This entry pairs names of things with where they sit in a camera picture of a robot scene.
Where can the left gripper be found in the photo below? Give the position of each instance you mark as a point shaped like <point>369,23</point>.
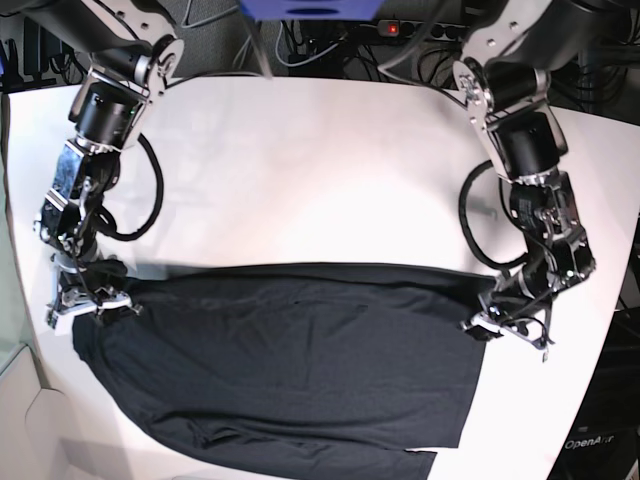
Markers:
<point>501,314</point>

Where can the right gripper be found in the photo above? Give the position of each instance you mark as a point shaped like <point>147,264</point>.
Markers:
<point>74,298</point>

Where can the black long-sleeve T-shirt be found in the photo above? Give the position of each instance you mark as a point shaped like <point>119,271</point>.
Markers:
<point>299,371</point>

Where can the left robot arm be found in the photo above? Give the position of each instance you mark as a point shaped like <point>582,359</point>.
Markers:
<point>504,72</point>

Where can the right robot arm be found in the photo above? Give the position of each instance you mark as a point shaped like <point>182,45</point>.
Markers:
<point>134,52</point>

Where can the black OpenArm case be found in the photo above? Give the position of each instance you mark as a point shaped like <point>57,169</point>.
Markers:
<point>603,442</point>

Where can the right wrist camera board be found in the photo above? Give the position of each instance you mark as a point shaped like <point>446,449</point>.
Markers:
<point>62,322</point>

